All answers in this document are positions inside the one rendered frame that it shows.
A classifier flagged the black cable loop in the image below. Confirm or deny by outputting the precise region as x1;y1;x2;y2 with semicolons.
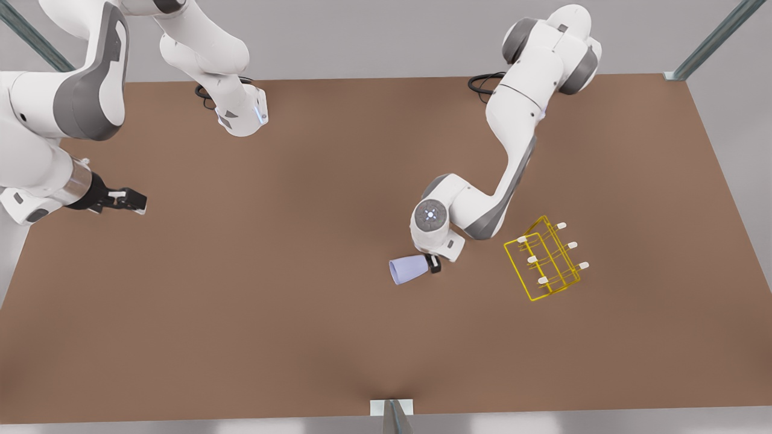
467;71;507;104
194;76;255;112

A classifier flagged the yellow wire cup holder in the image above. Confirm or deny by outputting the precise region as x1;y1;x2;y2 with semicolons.
503;215;590;303

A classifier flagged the silver frame post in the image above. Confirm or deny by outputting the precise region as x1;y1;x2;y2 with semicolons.
369;398;415;434
0;0;77;74
663;0;768;83

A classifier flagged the lavender cup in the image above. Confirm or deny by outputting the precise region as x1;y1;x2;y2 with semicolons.
388;254;431;286

